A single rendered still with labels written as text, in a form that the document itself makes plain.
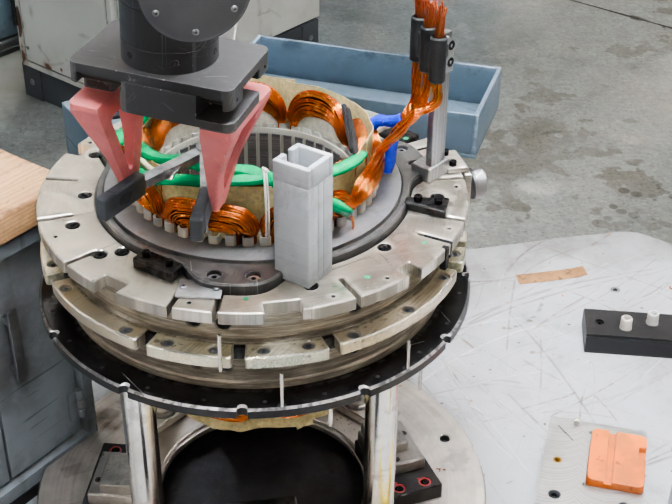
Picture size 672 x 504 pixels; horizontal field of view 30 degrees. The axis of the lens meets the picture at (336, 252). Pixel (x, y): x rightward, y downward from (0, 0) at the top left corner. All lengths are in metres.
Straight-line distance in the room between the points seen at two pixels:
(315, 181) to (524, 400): 0.51
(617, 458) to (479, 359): 0.21
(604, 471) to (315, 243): 0.43
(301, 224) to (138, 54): 0.16
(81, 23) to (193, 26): 2.74
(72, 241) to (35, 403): 0.26
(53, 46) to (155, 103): 2.77
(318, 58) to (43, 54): 2.33
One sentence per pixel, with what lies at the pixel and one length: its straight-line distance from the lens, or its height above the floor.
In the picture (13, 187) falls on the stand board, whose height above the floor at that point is 1.06.
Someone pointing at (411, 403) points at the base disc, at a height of 0.80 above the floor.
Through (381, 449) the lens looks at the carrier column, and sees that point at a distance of 0.96.
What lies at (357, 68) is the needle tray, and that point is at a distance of 1.25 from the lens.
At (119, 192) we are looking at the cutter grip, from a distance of 0.78.
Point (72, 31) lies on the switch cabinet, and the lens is 3.42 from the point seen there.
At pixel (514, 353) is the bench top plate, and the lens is 1.31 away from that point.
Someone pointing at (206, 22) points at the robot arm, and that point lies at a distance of 0.64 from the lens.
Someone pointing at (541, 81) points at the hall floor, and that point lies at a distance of 3.75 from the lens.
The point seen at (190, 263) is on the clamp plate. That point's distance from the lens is 0.85.
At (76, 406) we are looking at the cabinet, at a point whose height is 0.84.
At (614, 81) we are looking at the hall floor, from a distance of 3.79.
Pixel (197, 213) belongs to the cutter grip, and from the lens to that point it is 0.76.
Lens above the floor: 1.56
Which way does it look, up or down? 33 degrees down
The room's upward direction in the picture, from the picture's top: 1 degrees clockwise
